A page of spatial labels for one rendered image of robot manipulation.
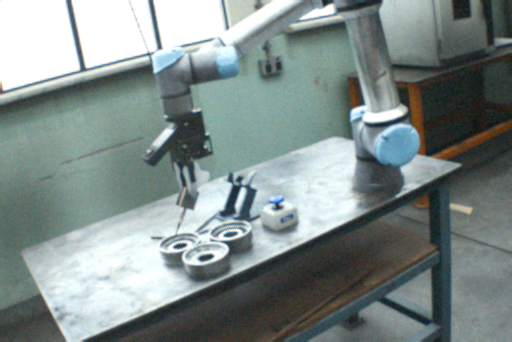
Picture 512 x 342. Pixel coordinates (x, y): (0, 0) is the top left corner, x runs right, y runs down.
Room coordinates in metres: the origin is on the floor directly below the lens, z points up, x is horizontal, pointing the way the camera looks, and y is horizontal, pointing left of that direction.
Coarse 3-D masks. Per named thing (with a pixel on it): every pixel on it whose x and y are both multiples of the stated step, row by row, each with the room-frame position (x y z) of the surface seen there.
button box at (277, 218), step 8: (264, 208) 1.30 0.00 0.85; (272, 208) 1.28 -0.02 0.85; (280, 208) 1.28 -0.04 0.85; (288, 208) 1.27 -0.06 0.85; (296, 208) 1.28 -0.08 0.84; (264, 216) 1.28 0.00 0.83; (272, 216) 1.25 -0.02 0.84; (280, 216) 1.25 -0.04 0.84; (288, 216) 1.26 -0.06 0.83; (296, 216) 1.28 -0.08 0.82; (264, 224) 1.29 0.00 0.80; (272, 224) 1.26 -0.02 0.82; (280, 224) 1.25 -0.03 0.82; (288, 224) 1.26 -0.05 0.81
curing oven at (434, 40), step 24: (384, 0) 3.36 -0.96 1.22; (408, 0) 3.19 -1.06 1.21; (432, 0) 3.04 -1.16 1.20; (456, 0) 3.11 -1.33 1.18; (480, 0) 3.21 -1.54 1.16; (384, 24) 3.39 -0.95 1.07; (408, 24) 3.21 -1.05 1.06; (432, 24) 3.05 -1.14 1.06; (456, 24) 3.08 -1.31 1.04; (480, 24) 3.20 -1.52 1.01; (408, 48) 3.23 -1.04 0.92; (432, 48) 3.06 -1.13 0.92; (456, 48) 3.07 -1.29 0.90; (480, 48) 3.19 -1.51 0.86
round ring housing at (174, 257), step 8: (168, 240) 1.23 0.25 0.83; (184, 240) 1.22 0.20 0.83; (200, 240) 1.19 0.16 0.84; (160, 248) 1.17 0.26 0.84; (168, 248) 1.19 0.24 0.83; (176, 248) 1.21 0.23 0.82; (184, 248) 1.18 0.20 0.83; (168, 256) 1.15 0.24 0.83; (176, 256) 1.14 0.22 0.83; (168, 264) 1.16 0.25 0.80; (176, 264) 1.15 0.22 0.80
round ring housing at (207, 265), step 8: (192, 248) 1.15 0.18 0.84; (200, 248) 1.16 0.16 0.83; (208, 248) 1.16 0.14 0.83; (216, 248) 1.15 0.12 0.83; (224, 248) 1.13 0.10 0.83; (184, 256) 1.11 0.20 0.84; (200, 256) 1.12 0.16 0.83; (208, 256) 1.13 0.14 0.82; (216, 256) 1.11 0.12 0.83; (224, 256) 1.08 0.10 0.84; (184, 264) 1.09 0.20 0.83; (192, 264) 1.07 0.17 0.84; (200, 264) 1.06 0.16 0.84; (208, 264) 1.06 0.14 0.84; (216, 264) 1.06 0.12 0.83; (224, 264) 1.08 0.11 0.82; (192, 272) 1.07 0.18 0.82; (200, 272) 1.06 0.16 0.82; (208, 272) 1.06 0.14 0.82; (216, 272) 1.07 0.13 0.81
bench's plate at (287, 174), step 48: (336, 144) 1.89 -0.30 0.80; (240, 192) 1.57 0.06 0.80; (288, 192) 1.50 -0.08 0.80; (336, 192) 1.43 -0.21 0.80; (384, 192) 1.37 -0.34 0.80; (96, 240) 1.38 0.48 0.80; (144, 240) 1.33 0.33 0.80; (288, 240) 1.18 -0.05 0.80; (48, 288) 1.13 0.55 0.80; (96, 288) 1.09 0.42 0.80; (144, 288) 1.06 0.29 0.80; (192, 288) 1.03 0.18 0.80; (96, 336) 0.90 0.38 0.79
